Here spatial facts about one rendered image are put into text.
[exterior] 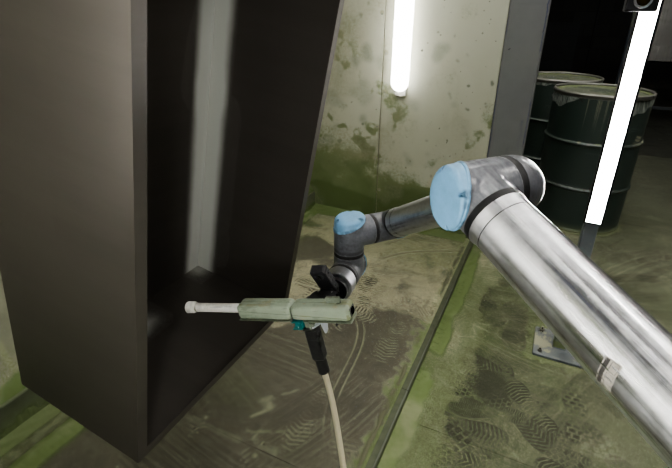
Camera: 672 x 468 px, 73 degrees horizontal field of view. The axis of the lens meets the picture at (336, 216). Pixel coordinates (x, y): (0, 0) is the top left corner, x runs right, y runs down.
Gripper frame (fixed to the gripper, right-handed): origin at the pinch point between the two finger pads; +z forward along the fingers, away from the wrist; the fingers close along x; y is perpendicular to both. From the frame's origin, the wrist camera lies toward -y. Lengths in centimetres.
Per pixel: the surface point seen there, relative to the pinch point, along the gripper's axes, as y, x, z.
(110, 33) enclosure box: -67, -5, 37
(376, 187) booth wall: 26, 37, -187
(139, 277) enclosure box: -32.3, 6.4, 36.0
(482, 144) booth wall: 3, -31, -180
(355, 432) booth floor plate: 58, 5, -21
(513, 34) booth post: -52, -50, -179
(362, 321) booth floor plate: 54, 19, -79
